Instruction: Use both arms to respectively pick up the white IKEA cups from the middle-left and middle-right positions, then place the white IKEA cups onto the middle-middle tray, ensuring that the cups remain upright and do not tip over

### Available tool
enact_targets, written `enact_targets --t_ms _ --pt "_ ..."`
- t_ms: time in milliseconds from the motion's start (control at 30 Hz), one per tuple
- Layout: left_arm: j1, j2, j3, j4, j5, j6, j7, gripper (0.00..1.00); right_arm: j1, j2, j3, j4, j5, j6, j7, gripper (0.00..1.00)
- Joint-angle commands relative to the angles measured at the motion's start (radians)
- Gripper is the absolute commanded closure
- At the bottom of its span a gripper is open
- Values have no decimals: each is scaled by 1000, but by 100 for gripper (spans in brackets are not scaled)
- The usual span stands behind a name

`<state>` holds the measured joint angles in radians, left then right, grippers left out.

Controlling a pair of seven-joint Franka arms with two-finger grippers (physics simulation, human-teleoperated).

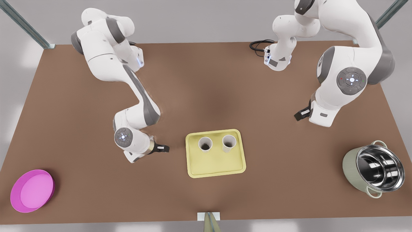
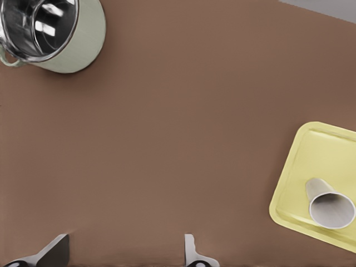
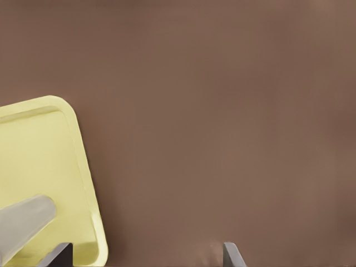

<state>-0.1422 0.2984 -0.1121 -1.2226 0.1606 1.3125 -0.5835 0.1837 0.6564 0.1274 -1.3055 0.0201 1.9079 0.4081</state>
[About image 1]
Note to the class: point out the white IKEA cup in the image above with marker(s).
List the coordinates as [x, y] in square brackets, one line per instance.
[205, 144]
[229, 143]

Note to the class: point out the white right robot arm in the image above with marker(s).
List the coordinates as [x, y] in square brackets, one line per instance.
[103, 58]

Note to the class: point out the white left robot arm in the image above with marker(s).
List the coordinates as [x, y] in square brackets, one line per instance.
[351, 48]

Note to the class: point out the yellow rectangular tray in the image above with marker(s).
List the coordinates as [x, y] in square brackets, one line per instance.
[215, 162]

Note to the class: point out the green steel pot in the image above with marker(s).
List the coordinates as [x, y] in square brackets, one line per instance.
[373, 169]

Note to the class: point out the pink round bowl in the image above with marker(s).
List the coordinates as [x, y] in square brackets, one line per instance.
[32, 191]

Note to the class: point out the silver frame post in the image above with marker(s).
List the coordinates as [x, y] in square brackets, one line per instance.
[25, 25]
[210, 222]
[388, 13]

